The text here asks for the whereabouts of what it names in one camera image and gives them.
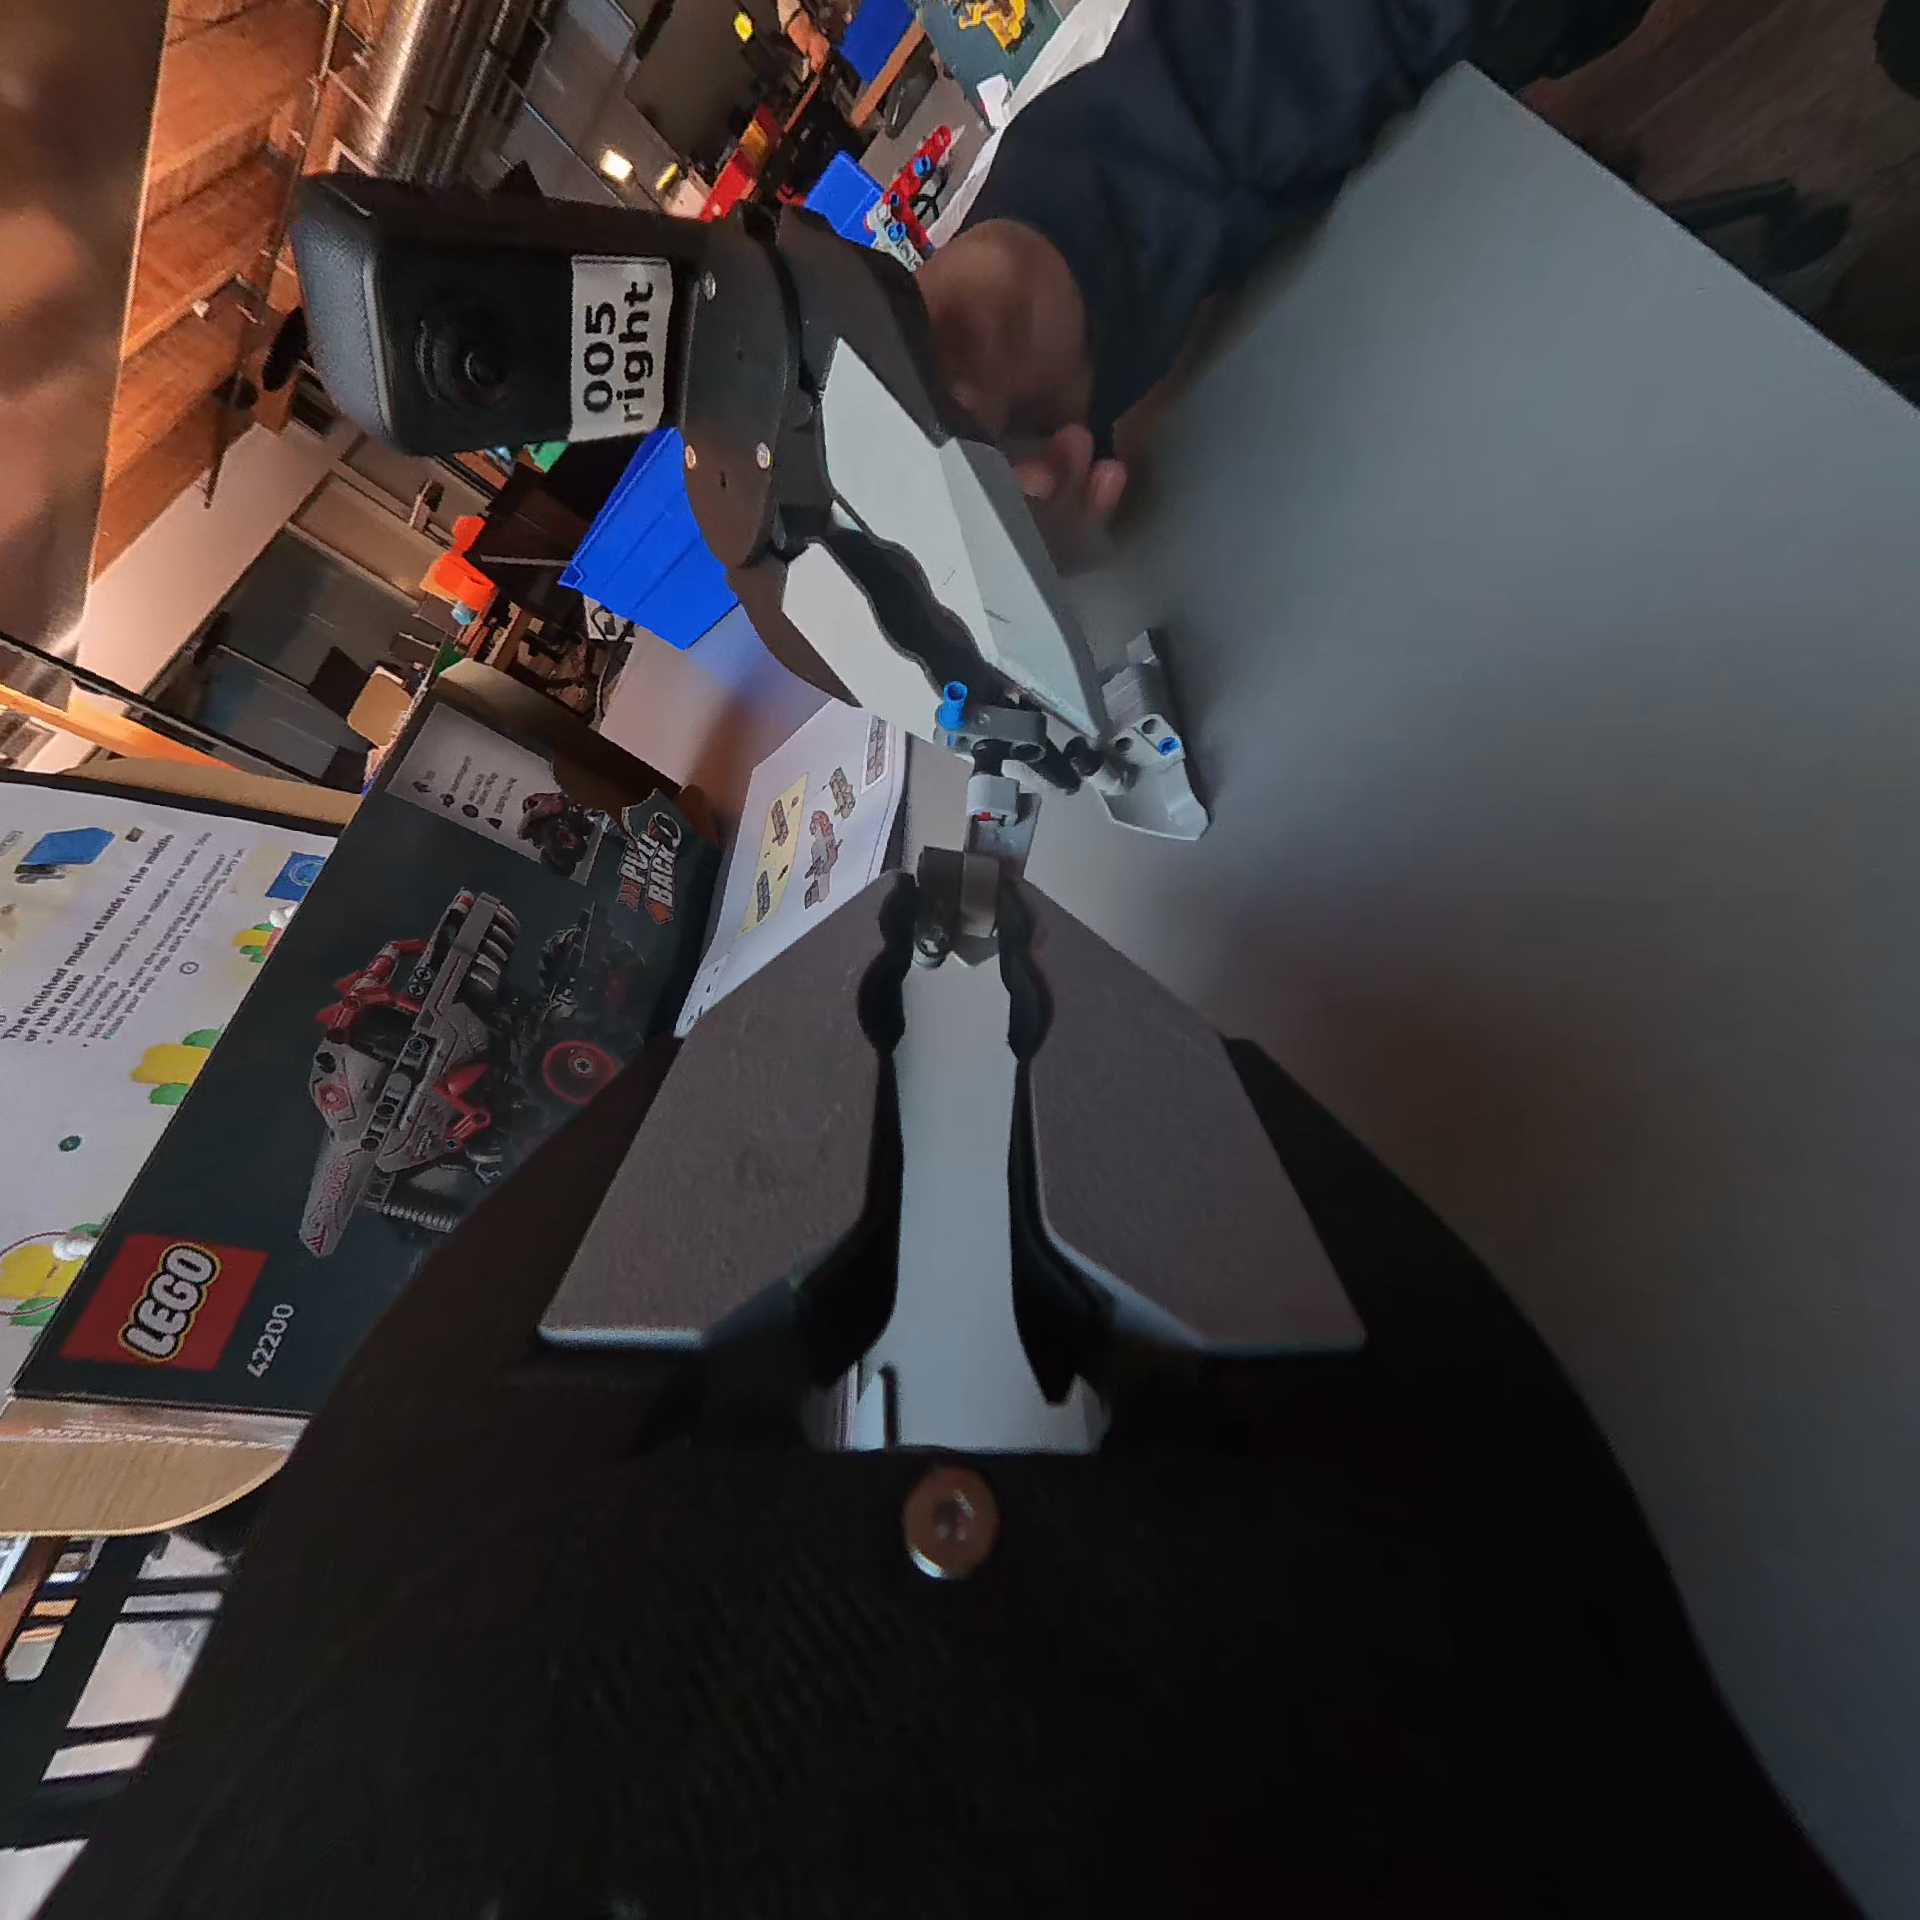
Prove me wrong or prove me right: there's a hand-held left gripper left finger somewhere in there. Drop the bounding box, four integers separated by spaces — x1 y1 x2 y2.
536 867 919 1352

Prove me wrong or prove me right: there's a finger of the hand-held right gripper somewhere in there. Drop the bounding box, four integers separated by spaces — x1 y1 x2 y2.
780 541 999 708
818 343 1116 741

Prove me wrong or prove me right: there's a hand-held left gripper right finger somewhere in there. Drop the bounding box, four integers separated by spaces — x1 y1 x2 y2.
991 883 1369 1399

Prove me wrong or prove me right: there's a grey lego beam blue pin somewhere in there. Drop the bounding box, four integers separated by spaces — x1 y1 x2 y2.
914 683 1085 971

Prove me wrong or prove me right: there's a light grey lego chassis assembly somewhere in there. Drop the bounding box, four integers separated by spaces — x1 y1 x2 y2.
1079 626 1211 841

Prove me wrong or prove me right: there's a person's right forearm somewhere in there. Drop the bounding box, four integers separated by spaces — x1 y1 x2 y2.
959 0 1518 438

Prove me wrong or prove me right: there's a lego instruction booklet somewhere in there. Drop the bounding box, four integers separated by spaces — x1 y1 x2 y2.
673 713 910 1038

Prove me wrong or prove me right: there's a red lego model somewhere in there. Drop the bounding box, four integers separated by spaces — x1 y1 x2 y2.
883 126 958 242

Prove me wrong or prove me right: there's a black lego set box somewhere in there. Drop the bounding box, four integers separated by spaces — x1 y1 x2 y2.
5 696 722 1420

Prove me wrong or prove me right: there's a person's right hand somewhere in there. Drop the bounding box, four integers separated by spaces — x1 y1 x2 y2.
922 223 1130 529

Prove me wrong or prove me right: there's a large blue storage bin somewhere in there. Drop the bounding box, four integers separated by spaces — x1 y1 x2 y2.
557 426 744 651

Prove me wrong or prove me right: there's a white printed instruction sheet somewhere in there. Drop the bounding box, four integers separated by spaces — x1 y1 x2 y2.
0 772 347 1391

